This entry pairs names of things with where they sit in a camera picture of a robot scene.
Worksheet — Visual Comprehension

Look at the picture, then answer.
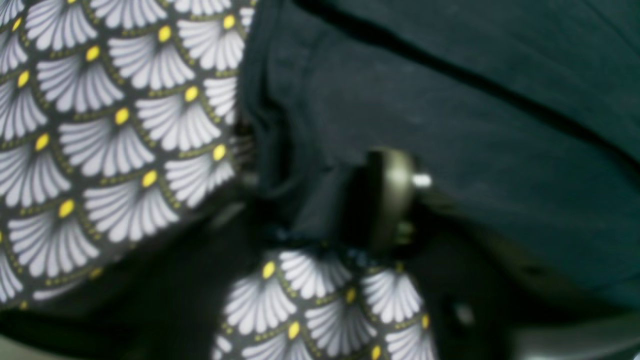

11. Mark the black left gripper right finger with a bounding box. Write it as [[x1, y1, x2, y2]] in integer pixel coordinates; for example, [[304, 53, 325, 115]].
[[365, 148, 639, 360]]

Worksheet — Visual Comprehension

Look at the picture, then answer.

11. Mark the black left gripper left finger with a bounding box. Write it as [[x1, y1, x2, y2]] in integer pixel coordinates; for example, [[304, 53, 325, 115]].
[[30, 174, 310, 360]]

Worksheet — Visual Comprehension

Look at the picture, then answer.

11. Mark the black T-shirt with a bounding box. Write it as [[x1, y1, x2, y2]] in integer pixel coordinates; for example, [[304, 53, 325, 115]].
[[238, 0, 640, 308]]

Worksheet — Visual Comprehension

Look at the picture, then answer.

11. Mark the fan patterned table cloth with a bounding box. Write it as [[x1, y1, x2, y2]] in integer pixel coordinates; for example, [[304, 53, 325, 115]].
[[1, 0, 437, 360]]

